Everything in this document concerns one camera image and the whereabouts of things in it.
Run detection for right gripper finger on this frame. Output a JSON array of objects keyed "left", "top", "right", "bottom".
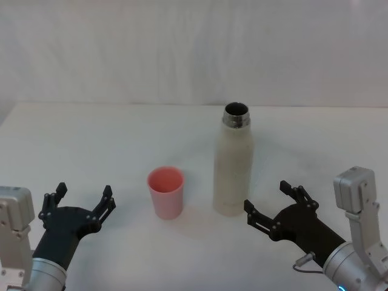
[
  {"left": 279, "top": 180, "right": 320, "bottom": 218},
  {"left": 243, "top": 199, "right": 281, "bottom": 241}
]

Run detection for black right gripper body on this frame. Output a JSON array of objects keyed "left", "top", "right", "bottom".
[{"left": 270, "top": 202, "right": 347, "bottom": 270}]

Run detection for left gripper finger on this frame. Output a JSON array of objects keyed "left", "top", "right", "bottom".
[
  {"left": 38, "top": 182, "right": 69, "bottom": 229},
  {"left": 85, "top": 184, "right": 117, "bottom": 234}
]

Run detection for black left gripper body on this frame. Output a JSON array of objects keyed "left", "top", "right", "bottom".
[{"left": 32, "top": 206, "right": 102, "bottom": 270}]

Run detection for cream vacuum bottle steel neck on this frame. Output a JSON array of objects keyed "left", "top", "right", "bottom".
[{"left": 212, "top": 102, "right": 255, "bottom": 217}]

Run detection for white table cloth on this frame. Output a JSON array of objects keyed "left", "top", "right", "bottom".
[{"left": 0, "top": 102, "right": 388, "bottom": 291}]

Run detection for pink plastic cup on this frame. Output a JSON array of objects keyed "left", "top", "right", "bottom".
[{"left": 146, "top": 166, "right": 185, "bottom": 221}]

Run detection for white curtain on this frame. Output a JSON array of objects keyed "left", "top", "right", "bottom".
[{"left": 0, "top": 0, "right": 388, "bottom": 107}]

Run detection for thin cable with silver plug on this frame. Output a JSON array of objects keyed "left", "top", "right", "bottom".
[{"left": 292, "top": 252, "right": 326, "bottom": 274}]

